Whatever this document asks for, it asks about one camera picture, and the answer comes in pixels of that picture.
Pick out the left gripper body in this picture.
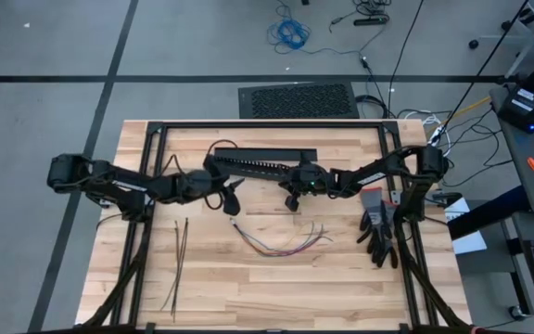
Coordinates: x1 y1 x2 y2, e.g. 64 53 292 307
203 153 231 196

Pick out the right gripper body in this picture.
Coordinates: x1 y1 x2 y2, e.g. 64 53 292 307
289 151 336 196

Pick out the black slotted cable duct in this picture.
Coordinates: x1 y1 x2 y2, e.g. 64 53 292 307
209 155 299 183

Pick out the multicoloured wire harness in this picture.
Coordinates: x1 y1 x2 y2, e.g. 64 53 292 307
228 217 335 258

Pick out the grey black work glove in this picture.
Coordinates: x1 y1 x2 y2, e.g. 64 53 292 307
373 199 401 270
356 186 391 261

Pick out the black perforated floor grille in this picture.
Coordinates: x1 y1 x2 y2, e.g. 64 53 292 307
237 81 362 121

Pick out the white power strip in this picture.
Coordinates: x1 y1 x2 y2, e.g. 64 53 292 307
426 124 450 150

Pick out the black power strip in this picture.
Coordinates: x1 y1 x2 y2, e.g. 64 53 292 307
352 15 390 28

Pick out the white paper sheet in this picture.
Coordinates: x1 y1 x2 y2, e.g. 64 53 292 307
443 196 489 256

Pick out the dark grey side desk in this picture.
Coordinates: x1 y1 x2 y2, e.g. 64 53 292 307
488 85 534 217

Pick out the black box with blue light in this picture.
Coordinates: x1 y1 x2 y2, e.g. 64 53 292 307
496 82 534 135

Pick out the black desk caster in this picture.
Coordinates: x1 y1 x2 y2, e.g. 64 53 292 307
507 302 528 322

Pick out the white office chair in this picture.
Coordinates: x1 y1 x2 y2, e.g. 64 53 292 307
467 0 534 81

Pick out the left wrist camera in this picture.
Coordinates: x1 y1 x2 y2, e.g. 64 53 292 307
222 187 242 217

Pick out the black flat duct cover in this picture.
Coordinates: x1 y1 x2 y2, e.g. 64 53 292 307
213 147 319 163

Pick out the black aluminium table frame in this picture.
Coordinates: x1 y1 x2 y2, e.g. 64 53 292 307
81 119 475 334

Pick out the black cable coil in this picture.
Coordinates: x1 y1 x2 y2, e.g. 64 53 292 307
353 94 391 120

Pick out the white floor cable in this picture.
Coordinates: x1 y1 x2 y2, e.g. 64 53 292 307
396 108 454 159

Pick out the blue coiled cable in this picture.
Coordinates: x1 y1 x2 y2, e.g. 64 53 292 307
265 0 365 58

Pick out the thin black hanging cable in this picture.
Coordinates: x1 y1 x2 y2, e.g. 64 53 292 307
436 0 532 138
386 0 426 120

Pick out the yellow floor cable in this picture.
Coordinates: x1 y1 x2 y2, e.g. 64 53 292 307
426 95 493 140

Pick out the tangled black cable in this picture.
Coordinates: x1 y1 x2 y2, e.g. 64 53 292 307
328 0 394 34

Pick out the black floor cable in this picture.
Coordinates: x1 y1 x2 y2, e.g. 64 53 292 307
433 107 515 189

